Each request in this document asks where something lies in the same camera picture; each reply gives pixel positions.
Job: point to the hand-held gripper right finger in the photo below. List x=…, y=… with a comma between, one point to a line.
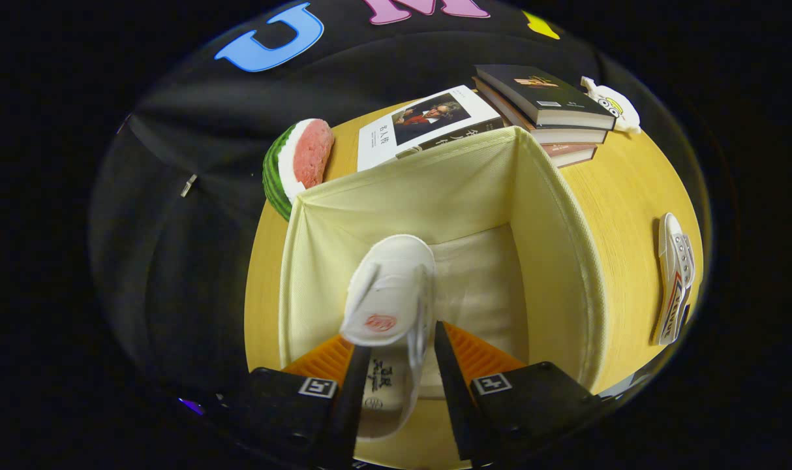
x=458, y=405

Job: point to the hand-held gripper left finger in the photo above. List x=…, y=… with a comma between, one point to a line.
x=350, y=418

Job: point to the white canvas shoe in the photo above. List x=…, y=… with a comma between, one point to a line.
x=673, y=274
x=389, y=287

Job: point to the cream fabric storage box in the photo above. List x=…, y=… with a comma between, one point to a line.
x=435, y=196

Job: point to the watermelon slice plush toy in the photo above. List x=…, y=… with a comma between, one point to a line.
x=308, y=156

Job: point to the reddish brown cover book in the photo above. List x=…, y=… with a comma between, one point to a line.
x=569, y=155

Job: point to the white portrait cover book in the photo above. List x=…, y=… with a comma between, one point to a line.
x=383, y=140

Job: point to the small wooden clothespin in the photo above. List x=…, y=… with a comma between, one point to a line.
x=188, y=186

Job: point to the dark brown cover book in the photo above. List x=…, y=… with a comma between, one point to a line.
x=565, y=136

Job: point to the black cover book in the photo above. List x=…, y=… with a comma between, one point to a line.
x=533, y=91

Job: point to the white cartoon plush toy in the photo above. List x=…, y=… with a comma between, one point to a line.
x=614, y=108

